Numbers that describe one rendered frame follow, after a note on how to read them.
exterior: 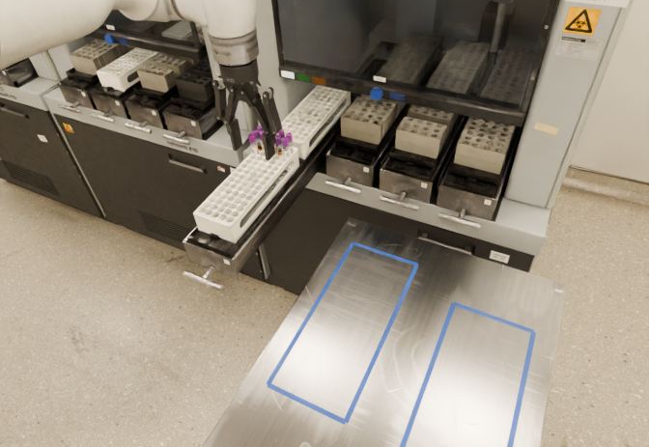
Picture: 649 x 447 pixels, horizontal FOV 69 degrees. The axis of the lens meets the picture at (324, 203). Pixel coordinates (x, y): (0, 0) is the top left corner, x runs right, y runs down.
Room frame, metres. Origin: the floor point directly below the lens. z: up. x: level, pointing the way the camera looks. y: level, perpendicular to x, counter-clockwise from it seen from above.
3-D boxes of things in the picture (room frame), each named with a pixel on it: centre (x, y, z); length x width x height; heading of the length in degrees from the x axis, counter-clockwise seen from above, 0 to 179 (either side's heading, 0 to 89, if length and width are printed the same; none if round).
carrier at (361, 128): (1.03, -0.11, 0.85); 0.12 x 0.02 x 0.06; 61
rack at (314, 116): (1.12, 0.02, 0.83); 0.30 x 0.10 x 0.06; 151
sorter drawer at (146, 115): (1.58, 0.39, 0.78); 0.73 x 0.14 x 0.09; 151
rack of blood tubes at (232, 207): (0.84, 0.17, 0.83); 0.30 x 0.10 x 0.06; 151
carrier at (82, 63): (1.52, 0.77, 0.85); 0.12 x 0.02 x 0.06; 61
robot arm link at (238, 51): (0.87, 0.15, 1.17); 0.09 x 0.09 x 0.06
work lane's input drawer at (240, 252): (0.96, 0.10, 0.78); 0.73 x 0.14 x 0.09; 151
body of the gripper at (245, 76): (0.87, 0.15, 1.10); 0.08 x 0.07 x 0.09; 61
